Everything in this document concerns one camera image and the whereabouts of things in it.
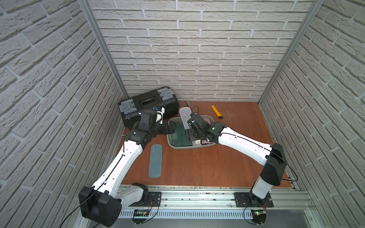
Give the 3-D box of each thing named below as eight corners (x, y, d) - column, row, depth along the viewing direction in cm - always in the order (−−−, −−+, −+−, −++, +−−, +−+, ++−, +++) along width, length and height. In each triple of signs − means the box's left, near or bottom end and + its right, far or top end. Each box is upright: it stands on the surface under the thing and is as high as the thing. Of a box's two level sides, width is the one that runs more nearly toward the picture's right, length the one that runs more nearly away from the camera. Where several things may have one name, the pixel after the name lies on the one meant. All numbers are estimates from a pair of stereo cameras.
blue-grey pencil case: (148, 178, 83) (147, 178, 81) (150, 145, 96) (150, 144, 95) (161, 177, 83) (161, 176, 82) (162, 144, 97) (162, 143, 95)
